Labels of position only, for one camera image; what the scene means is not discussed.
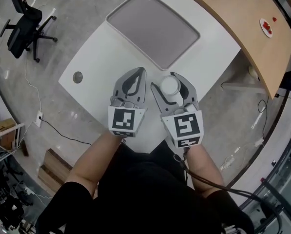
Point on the white cup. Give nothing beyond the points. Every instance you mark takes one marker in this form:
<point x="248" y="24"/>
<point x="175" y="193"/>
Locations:
<point x="169" y="85"/>

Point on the white floor power socket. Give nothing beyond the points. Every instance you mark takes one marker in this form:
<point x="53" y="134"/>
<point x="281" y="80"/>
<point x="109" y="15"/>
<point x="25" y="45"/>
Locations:
<point x="39" y="119"/>

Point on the wooden crate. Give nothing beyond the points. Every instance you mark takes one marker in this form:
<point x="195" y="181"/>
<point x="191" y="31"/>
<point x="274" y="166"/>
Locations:
<point x="53" y="169"/>

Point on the cardboard box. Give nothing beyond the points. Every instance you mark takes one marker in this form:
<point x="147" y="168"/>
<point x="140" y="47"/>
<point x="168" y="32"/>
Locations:
<point x="5" y="130"/>

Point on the person's right forearm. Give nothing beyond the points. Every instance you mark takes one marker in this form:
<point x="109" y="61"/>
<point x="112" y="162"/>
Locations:
<point x="203" y="169"/>

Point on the white power strip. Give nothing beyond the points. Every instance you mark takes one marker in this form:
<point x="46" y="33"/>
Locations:
<point x="226" y="162"/>

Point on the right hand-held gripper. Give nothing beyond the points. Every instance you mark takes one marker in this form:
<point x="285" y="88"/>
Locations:
<point x="185" y="128"/>

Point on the white plate with red pieces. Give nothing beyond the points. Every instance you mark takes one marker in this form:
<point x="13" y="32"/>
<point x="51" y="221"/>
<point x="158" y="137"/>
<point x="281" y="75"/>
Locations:
<point x="265" y="27"/>

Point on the grey round table grommet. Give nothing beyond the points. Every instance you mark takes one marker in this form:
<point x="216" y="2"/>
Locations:
<point x="77" y="77"/>

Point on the white metal shelf frame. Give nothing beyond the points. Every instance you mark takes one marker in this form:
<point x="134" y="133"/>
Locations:
<point x="11" y="133"/>

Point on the black office chair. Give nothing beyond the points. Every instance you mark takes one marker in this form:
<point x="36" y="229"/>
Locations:
<point x="23" y="34"/>

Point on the person's black clothing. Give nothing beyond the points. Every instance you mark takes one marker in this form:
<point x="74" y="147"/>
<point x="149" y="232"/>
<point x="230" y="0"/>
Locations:
<point x="145" y="194"/>

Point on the large grey dish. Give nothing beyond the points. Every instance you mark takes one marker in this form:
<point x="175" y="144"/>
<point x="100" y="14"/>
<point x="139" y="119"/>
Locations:
<point x="152" y="29"/>

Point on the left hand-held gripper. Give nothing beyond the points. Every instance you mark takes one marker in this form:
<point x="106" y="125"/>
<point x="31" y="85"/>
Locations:
<point x="124" y="121"/>

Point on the person's left forearm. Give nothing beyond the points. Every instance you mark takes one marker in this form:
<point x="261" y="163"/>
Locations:
<point x="96" y="160"/>

